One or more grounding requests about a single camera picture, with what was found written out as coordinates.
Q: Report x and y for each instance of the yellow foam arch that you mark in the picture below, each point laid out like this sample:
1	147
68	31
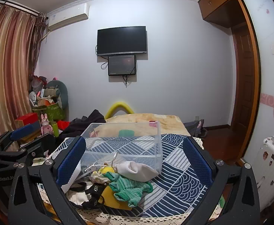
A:
119	104

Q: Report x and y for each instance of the curtain rail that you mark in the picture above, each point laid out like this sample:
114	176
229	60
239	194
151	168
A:
17	4

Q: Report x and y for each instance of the green bottle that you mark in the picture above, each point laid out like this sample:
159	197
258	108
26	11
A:
55	129

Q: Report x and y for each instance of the grey backpack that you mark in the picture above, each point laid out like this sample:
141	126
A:
196	127

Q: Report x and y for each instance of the wall-mounted black television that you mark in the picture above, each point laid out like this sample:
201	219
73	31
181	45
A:
122	40

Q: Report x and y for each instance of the black clothing pile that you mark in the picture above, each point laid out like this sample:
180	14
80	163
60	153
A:
92	120

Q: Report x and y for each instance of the wall power outlet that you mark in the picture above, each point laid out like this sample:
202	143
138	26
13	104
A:
196	117

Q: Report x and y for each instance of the wooden door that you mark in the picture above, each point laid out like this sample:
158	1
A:
243	79

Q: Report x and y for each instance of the yellow cloth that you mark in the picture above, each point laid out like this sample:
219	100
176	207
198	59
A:
108	195

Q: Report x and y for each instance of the clear plastic storage bin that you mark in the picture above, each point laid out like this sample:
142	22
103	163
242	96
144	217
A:
129	151

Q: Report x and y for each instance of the small black wall monitor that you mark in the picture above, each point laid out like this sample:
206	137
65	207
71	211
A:
122	65

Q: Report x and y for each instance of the white sliding wardrobe door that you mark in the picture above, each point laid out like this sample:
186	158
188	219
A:
272	86

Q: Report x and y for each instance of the cream dotted cloth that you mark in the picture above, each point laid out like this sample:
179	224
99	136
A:
98	177

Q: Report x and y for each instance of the pile of household clutter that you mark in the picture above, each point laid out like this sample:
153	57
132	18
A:
41	93

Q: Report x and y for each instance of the white garment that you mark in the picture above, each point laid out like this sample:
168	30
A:
77	198

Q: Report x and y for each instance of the pink rabbit toy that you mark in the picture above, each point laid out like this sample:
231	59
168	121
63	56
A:
46	127

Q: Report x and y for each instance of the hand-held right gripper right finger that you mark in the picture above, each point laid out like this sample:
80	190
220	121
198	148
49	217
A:
198	163

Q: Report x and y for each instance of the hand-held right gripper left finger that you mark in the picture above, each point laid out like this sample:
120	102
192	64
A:
68	163

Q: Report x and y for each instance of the beige fleece blanket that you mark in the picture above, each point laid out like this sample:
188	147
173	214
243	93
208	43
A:
169	124

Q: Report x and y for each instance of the white stickered suitcase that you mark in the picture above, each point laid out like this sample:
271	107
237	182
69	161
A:
273	166

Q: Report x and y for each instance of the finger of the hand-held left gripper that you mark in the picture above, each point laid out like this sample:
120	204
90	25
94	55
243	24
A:
25	129
39	144

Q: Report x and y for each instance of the blue wave-patterned cloth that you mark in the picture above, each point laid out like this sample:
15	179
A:
176	168

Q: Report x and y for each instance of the red cloth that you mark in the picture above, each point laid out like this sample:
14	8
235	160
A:
63	124

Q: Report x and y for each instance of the red box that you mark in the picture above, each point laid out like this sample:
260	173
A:
26	119

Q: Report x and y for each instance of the green sponge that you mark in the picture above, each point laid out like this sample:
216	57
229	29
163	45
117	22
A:
126	133

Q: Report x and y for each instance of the green cardboard box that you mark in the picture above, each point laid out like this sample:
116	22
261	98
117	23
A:
53	113

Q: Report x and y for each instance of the small pink item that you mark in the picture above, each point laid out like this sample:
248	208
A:
153	123

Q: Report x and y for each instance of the grey neck pillow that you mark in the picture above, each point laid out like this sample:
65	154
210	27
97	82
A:
63	91

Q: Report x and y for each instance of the striped brown curtain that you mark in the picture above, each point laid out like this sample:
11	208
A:
7	70

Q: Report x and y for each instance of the wooden overhead cabinet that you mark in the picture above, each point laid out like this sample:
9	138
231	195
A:
219	4

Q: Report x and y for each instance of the white air conditioner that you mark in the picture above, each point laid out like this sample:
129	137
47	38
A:
67	16

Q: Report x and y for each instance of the white sock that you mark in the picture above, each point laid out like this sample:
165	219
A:
139	171

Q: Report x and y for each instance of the green knitted garment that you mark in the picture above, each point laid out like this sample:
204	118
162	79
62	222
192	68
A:
125	189

